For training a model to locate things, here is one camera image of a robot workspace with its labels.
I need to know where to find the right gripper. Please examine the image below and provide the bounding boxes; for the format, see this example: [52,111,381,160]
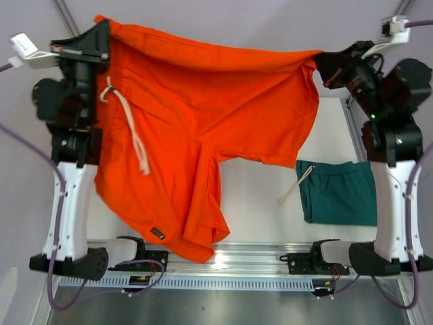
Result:
[314,41,391,121]

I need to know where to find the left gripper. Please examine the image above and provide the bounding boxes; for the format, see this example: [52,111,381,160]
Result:
[49,19,110,123]

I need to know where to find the orange shorts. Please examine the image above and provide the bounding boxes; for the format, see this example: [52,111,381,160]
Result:
[95,20,319,263]

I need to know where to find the teal green shorts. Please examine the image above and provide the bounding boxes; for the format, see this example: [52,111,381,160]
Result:
[278,160,378,227]

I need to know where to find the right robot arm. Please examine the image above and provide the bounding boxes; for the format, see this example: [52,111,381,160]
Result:
[309,41,432,277]

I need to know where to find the left aluminium frame post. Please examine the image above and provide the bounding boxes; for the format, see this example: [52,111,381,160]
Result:
[52,0,81,37]

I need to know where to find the aluminium frame post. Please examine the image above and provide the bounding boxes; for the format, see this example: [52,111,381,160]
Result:
[52,0,81,37]
[344,0,417,109]

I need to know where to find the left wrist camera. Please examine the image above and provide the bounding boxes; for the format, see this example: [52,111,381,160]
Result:
[8,33,59,70]

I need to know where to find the right aluminium frame post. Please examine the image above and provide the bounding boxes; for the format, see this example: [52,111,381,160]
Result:
[344,0,417,109]

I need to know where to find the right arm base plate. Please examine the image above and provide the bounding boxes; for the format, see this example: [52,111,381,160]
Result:
[287,253,350,276]

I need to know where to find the aluminium mounting rail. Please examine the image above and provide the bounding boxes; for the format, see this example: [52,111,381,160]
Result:
[45,240,415,280]

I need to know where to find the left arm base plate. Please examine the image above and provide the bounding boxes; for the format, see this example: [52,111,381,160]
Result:
[108,250,168,272]

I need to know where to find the slotted cable duct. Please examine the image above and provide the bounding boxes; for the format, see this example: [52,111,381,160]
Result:
[57,274,314,293]

